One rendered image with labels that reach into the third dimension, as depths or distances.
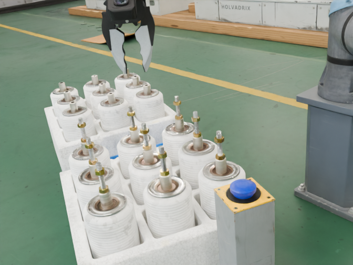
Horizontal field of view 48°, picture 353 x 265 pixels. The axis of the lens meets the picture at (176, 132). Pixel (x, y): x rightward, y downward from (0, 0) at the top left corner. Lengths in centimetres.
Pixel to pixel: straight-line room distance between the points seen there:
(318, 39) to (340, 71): 171
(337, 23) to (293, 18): 192
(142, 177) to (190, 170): 11
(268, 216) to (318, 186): 51
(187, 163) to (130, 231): 22
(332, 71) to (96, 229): 64
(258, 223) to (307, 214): 50
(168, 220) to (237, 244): 18
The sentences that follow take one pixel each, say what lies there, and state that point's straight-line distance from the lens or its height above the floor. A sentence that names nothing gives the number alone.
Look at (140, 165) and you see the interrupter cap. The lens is 85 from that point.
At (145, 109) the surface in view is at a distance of 125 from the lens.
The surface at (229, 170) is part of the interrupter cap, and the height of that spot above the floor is 25.
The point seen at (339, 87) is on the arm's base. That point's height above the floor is 34.
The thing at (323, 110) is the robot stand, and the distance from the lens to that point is 102.
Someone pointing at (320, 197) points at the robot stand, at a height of 2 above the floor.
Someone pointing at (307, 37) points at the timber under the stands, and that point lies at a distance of 275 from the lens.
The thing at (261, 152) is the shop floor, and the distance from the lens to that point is 140.
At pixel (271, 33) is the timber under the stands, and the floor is 5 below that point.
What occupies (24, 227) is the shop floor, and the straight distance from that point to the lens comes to 122.
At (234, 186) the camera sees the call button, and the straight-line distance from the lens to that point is 62.
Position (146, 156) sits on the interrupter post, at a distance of 86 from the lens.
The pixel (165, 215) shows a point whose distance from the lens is 75.
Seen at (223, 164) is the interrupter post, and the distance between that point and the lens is 79.
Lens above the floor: 67
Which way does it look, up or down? 25 degrees down
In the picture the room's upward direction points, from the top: 7 degrees counter-clockwise
